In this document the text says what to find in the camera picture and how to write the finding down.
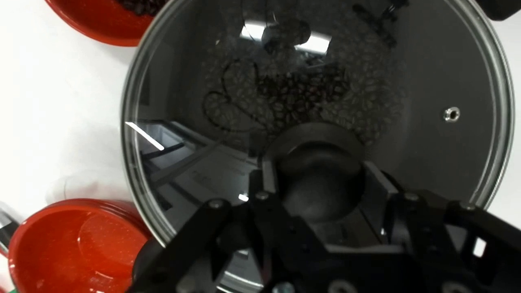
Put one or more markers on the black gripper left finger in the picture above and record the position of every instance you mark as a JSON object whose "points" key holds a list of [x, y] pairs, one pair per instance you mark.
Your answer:
{"points": [[197, 210]]}

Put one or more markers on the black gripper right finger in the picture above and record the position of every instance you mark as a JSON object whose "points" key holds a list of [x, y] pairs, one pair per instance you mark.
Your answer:
{"points": [[454, 248]]}

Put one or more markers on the glass pot lid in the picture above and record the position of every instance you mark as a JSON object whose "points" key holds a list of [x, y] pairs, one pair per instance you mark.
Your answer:
{"points": [[317, 116]]}

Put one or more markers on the black cooking pot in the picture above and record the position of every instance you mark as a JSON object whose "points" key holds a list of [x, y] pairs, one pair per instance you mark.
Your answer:
{"points": [[325, 81]]}

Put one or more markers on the empty red bowl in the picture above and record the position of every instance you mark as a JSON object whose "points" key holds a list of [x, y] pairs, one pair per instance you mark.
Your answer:
{"points": [[76, 246]]}

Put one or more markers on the red bowl with dark food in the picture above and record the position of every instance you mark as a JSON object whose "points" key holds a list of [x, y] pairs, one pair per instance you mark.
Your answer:
{"points": [[109, 21]]}

